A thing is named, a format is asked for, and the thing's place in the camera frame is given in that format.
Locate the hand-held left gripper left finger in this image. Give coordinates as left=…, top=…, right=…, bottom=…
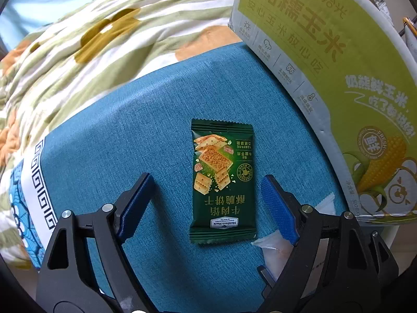
left=35, top=172, right=156, bottom=313

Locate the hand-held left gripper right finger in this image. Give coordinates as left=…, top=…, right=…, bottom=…
left=257, top=174, right=383, bottom=313

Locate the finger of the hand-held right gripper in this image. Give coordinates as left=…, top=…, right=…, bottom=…
left=371, top=231, right=400, bottom=289
left=257, top=266, right=279, bottom=289

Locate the clear plastic snack packet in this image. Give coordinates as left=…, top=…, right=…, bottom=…
left=252, top=193, right=336, bottom=281

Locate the green cracker packet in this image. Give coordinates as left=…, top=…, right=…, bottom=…
left=190, top=118, right=257, bottom=246

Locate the green cardboard box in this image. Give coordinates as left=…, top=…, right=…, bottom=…
left=226, top=0, right=417, bottom=225

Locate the blue patterned tablecloth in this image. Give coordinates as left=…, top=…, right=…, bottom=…
left=8, top=41, right=347, bottom=313

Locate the floral blanket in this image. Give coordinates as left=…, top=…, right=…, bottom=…
left=0, top=0, right=243, bottom=269

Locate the light blue pillow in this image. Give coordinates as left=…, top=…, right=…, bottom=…
left=0, top=0, right=157, bottom=41

